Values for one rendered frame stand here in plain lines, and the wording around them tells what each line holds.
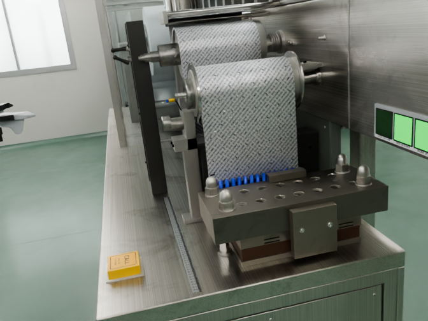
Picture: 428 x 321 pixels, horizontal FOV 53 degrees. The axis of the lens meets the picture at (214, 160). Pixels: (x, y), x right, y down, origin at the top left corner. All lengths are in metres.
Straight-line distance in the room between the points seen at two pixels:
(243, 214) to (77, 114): 5.87
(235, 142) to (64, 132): 5.78
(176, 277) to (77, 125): 5.83
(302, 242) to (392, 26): 0.46
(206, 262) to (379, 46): 0.58
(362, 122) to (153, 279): 0.57
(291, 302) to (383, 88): 0.48
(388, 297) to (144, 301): 0.54
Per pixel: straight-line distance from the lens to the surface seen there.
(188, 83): 1.03
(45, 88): 6.65
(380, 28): 0.91
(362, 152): 1.36
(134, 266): 0.97
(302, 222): 0.92
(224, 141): 1.03
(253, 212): 0.89
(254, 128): 1.05
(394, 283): 1.06
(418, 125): 0.83
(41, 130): 6.76
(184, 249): 1.04
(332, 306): 1.01
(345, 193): 0.96
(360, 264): 0.98
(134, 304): 0.90
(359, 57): 0.98
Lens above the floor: 1.40
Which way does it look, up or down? 17 degrees down
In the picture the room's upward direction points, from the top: 6 degrees counter-clockwise
